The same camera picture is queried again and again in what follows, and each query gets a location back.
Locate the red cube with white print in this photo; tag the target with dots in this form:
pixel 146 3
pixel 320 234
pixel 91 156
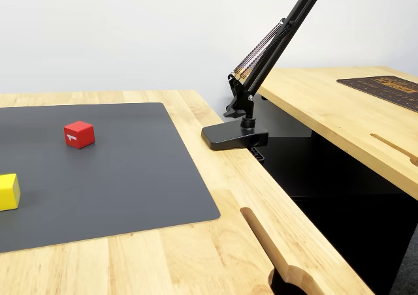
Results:
pixel 81 133

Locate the yellow cube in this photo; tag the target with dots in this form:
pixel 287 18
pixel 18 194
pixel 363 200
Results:
pixel 8 194

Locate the light wooden side desk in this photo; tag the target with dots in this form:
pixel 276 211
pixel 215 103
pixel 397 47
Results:
pixel 326 112

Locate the black spring boom stand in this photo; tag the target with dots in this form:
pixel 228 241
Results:
pixel 235 138

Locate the dark printed cutting mat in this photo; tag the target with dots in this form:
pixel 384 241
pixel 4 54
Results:
pixel 392 89

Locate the dark grey rectangular mat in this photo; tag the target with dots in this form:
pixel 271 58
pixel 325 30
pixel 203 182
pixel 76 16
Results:
pixel 114 177

